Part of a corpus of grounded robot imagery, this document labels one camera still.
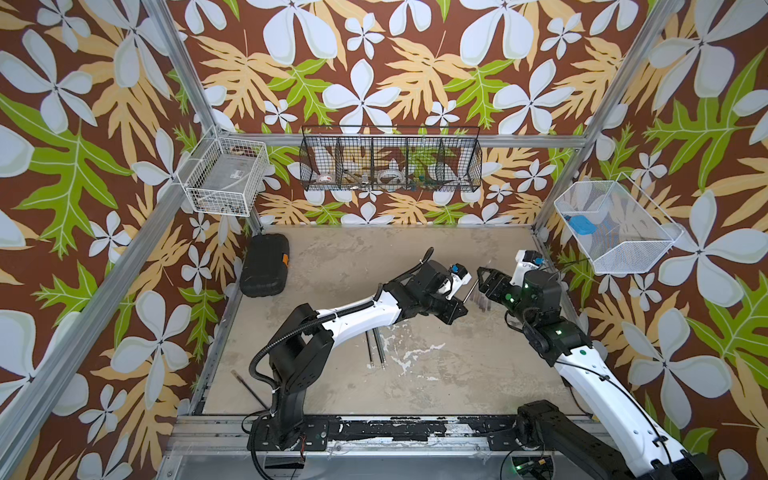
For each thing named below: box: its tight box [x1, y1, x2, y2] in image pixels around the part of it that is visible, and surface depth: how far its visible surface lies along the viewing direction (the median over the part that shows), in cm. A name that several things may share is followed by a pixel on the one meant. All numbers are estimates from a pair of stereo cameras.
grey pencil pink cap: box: [372, 327, 387, 370], surface depth 91 cm
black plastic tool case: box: [240, 233, 290, 298], surface depth 103 cm
